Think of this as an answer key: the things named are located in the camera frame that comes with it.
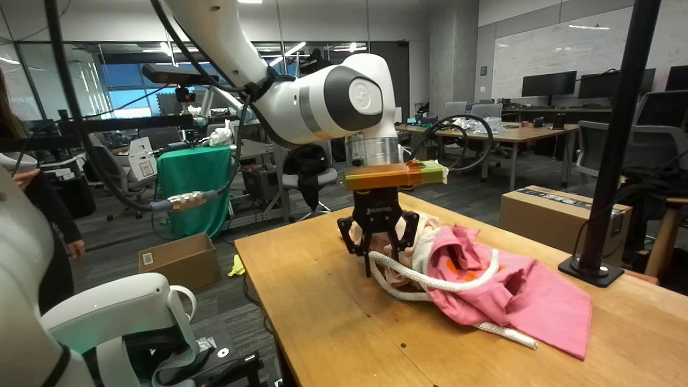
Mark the person in dark clothes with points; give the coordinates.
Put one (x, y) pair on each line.
(51, 287)

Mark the wall whiteboard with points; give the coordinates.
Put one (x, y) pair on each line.
(544, 46)

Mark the white handheld controller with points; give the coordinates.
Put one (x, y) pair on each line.
(17, 163)

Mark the small open cardboard box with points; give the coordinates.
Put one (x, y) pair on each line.
(179, 266)

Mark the white paper sign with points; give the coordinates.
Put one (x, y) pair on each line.
(142, 157)

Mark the person's right hand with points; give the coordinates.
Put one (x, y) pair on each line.
(27, 180)

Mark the person's left hand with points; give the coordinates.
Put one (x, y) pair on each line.
(76, 251)

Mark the wooden stool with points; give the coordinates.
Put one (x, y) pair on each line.
(667, 238)

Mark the cardboard box black tape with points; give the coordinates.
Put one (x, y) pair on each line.
(544, 215)

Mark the green draped cloth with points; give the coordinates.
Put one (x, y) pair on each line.
(194, 186)

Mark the black office chair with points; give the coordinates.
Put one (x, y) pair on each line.
(308, 173)

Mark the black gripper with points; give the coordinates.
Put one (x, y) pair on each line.
(377, 208)

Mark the pink cloth orange print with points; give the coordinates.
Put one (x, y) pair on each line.
(544, 301)

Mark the black horizontal beam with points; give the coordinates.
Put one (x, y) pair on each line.
(130, 126)

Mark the person's left forearm dark sleeve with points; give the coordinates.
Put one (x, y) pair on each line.
(65, 215)

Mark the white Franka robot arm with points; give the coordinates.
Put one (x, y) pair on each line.
(314, 108)

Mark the wooden office desk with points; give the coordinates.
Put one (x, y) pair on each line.
(531, 135)

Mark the grey office chair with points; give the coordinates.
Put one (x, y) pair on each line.
(647, 148)

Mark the black computer monitor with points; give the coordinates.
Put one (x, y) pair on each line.
(679, 79)
(603, 84)
(549, 84)

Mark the black base mounting hardware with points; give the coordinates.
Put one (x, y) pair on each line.
(228, 369)

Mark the black pole stand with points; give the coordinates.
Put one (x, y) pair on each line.
(610, 165)

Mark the yellow rag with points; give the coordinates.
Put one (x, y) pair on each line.
(237, 270)

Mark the black bar camera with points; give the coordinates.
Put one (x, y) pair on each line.
(179, 75)

